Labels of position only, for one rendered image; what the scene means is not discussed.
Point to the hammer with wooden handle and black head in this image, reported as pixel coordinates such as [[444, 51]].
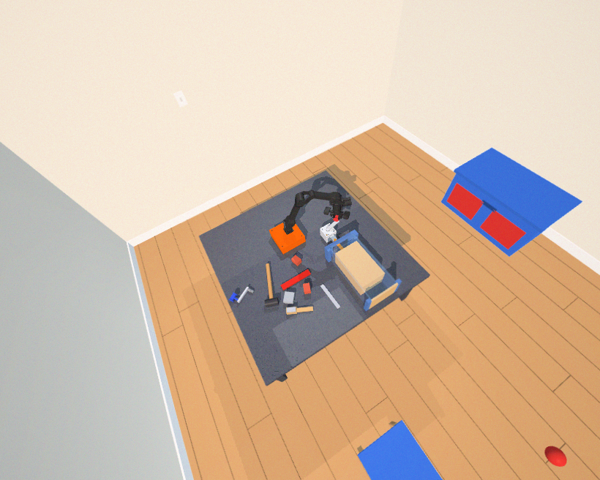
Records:
[[271, 301]]

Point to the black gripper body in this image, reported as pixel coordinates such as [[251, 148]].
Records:
[[338, 212]]

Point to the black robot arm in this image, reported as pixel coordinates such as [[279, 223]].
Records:
[[335, 199]]

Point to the light grey flat bar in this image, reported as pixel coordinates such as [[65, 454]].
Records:
[[330, 296]]

